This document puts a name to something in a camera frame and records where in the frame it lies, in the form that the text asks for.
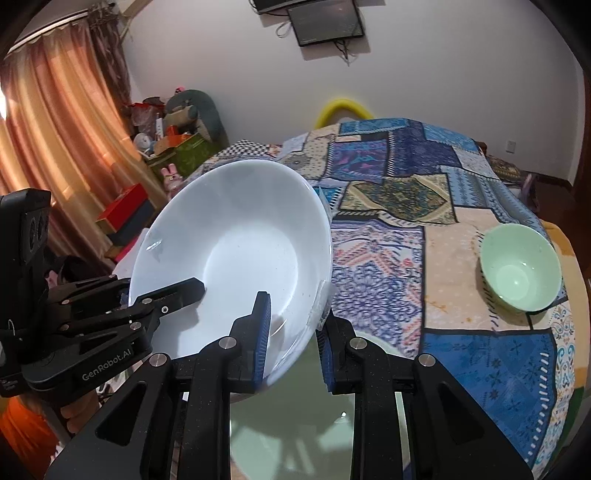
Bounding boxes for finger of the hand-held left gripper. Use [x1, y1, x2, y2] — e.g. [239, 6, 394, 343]
[126, 276, 206, 343]
[47, 274, 134, 326]

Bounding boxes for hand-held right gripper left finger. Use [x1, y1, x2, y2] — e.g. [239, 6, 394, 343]
[44, 292, 272, 480]

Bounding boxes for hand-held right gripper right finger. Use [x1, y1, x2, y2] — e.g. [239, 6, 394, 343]
[318, 318, 534, 480]

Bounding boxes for white spotted bowl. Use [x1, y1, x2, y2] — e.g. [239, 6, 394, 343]
[128, 159, 334, 393]

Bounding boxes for green plate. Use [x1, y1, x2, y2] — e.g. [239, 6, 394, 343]
[229, 330, 413, 480]

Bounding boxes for green bowl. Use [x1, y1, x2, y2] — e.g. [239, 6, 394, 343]
[479, 223, 563, 315]

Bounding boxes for person's left hand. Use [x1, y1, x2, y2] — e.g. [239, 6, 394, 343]
[60, 392, 101, 435]

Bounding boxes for dark grey box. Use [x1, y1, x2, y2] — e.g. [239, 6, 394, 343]
[107, 200, 156, 246]

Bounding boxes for red box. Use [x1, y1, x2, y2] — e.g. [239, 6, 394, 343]
[96, 183, 149, 232]

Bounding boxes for pink rabbit toy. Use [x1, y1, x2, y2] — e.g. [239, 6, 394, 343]
[161, 163, 184, 191]

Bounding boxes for orange curtain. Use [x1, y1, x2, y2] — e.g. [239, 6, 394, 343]
[0, 14, 136, 266]

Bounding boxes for green storage box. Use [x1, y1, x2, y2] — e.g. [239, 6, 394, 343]
[147, 133, 223, 186]

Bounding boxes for patchwork blanket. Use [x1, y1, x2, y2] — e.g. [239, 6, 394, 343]
[178, 117, 578, 480]

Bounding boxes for grey plush toy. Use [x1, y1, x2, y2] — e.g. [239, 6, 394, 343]
[165, 89, 230, 140]

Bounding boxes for orange yellow bed sheet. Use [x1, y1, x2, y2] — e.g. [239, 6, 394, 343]
[538, 220, 580, 333]

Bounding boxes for black monitor cable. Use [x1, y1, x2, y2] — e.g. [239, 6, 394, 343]
[334, 38, 357, 66]

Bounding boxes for small wall monitor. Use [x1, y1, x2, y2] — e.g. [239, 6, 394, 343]
[286, 0, 366, 48]

